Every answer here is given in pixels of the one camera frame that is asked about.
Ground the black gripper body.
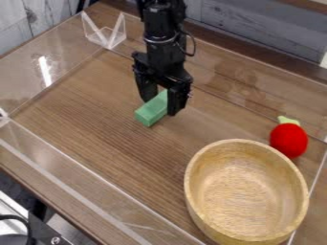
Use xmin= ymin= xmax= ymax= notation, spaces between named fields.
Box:
xmin=132 ymin=39 xmax=194 ymax=89

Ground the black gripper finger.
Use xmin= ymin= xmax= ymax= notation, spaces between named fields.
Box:
xmin=134 ymin=67 xmax=159 ymax=102
xmin=167 ymin=83 xmax=191 ymax=116

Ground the green rectangular block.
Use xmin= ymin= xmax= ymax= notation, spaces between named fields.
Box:
xmin=134 ymin=90 xmax=167 ymax=127

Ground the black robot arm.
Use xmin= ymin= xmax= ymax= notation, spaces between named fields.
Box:
xmin=132 ymin=0 xmax=196 ymax=116

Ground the wooden bowl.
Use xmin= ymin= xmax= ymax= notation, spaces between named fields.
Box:
xmin=184 ymin=139 xmax=310 ymax=245

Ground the red plush strawberry toy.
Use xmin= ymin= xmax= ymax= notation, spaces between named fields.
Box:
xmin=270 ymin=116 xmax=310 ymax=159

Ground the clear acrylic corner bracket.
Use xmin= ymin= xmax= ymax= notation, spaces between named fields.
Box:
xmin=80 ymin=11 xmax=127 ymax=50

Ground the clear acrylic front wall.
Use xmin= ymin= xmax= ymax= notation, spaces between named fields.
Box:
xmin=0 ymin=119 xmax=206 ymax=245

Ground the black cable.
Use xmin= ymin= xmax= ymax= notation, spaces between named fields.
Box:
xmin=0 ymin=213 xmax=36 ymax=245

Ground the black metal bracket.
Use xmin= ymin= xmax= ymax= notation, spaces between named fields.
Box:
xmin=28 ymin=213 xmax=74 ymax=245

